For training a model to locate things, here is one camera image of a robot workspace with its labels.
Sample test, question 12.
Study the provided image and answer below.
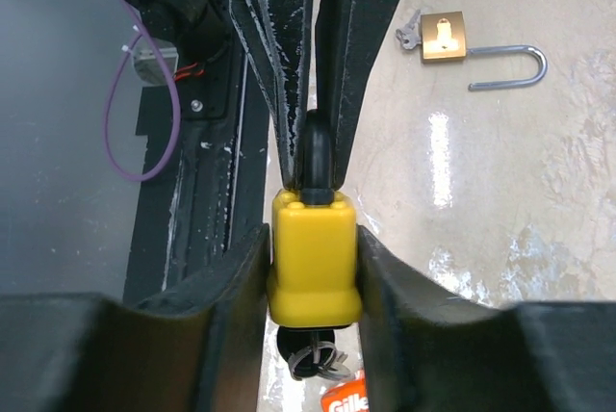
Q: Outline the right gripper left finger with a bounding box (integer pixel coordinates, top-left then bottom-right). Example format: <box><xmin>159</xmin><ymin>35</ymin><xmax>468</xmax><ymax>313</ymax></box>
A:
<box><xmin>1</xmin><ymin>224</ymin><xmax>270</xmax><ymax>411</ymax></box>

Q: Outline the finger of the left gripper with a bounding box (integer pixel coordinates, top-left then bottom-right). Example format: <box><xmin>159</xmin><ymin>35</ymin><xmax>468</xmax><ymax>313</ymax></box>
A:
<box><xmin>229</xmin><ymin>0</ymin><xmax>313</xmax><ymax>189</ymax></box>
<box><xmin>315</xmin><ymin>0</ymin><xmax>399</xmax><ymax>189</ymax></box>

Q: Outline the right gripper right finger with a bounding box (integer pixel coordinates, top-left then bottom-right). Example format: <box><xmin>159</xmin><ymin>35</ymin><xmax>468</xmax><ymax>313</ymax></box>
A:
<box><xmin>358</xmin><ymin>228</ymin><xmax>615</xmax><ymax>411</ymax></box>

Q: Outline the brass padlock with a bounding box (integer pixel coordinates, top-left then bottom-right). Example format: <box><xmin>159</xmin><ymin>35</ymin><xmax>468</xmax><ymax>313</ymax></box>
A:
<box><xmin>420</xmin><ymin>11</ymin><xmax>549</xmax><ymax>91</ymax></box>

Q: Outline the black key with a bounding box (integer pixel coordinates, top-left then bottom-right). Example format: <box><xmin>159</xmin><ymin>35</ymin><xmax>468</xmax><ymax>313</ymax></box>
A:
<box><xmin>276</xmin><ymin>326</ymin><xmax>354</xmax><ymax>381</ymax></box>

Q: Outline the yellow padlock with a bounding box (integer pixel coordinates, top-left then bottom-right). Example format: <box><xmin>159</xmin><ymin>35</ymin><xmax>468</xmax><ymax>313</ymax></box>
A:
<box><xmin>268</xmin><ymin>110</ymin><xmax>362</xmax><ymax>329</ymax></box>

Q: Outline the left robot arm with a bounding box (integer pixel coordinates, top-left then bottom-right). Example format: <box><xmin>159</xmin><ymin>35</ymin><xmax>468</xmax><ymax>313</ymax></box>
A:
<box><xmin>125</xmin><ymin>0</ymin><xmax>399</xmax><ymax>191</ymax></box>

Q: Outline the orange razor box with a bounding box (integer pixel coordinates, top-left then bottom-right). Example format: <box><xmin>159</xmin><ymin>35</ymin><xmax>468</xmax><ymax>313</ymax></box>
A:
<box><xmin>321</xmin><ymin>370</ymin><xmax>370</xmax><ymax>412</ymax></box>

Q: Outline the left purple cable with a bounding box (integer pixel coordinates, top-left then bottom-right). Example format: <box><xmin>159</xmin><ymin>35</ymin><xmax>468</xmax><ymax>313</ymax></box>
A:
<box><xmin>103</xmin><ymin>0</ymin><xmax>183</xmax><ymax>183</ymax></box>

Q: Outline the black base frame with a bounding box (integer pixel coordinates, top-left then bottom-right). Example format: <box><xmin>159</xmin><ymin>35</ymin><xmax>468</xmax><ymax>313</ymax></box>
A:
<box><xmin>122</xmin><ymin>0</ymin><xmax>280</xmax><ymax>305</ymax></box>

